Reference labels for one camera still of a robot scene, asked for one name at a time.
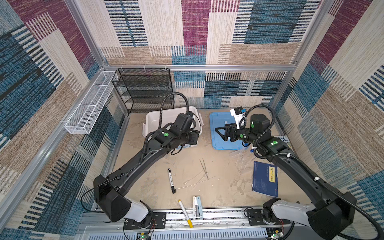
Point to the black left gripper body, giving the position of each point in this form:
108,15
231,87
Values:
192,137

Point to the colourful treehouse book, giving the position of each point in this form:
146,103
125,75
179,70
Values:
286,140

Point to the dark blue book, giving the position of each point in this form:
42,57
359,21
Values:
265,179

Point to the black marker pen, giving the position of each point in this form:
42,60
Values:
171,181

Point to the metal clamp bracket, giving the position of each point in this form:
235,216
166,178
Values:
197,208

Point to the clear test tube rack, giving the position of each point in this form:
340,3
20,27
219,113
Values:
243,158

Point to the black wire mesh shelf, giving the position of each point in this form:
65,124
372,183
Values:
142,90

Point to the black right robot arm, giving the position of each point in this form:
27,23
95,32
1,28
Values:
330,211

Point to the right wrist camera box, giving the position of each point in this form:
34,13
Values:
239,115

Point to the white plastic storage bin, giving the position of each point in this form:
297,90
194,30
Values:
162,120

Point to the white wire mesh basket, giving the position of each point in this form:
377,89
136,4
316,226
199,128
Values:
87,112

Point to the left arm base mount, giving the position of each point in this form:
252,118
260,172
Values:
141,217

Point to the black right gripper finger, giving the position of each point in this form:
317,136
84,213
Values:
229,123
223,132

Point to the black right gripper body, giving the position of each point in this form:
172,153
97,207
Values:
242,133

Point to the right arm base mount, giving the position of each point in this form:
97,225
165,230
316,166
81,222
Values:
264,216

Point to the white yellow marker pen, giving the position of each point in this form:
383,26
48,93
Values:
185,214

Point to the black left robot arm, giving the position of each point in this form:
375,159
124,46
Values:
110,192

